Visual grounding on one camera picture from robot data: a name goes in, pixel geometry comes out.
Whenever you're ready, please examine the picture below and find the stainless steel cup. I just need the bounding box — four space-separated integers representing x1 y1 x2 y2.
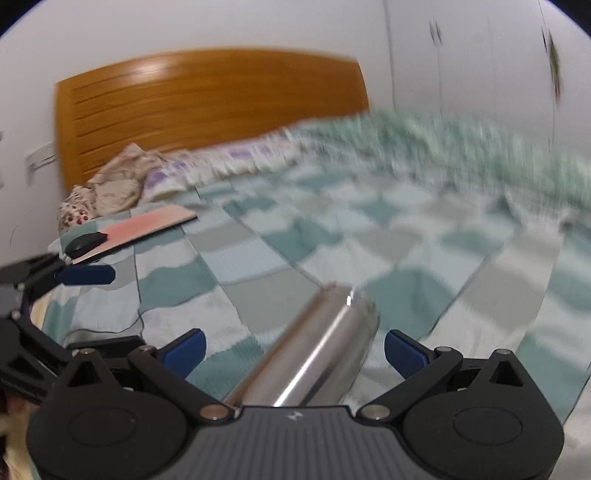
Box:
225 283 380 408

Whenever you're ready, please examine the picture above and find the black oval object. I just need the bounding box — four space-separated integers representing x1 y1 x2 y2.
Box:
64 231 108 260

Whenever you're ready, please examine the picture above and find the red dotted white cloth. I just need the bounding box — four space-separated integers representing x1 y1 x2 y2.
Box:
57 185 96 235

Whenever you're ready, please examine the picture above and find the pink book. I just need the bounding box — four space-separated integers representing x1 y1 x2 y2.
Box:
72 204 198 264

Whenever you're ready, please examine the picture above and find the beige crumpled cloth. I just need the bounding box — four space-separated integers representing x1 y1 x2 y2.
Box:
85 143 165 217

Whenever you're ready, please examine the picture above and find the teal checkered blanket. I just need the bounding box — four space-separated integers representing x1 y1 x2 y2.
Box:
41 158 591 425

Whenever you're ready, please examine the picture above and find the purple floral pillow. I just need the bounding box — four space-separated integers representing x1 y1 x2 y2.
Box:
139 134 304 204

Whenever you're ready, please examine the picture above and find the orange wooden headboard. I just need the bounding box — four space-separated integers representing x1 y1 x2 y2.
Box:
54 48 370 189

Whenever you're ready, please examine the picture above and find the white wardrobe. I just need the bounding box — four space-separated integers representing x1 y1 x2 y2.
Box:
384 1 590 154

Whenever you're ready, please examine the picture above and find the white wall socket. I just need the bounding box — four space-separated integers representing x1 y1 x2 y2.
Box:
25 142 57 176

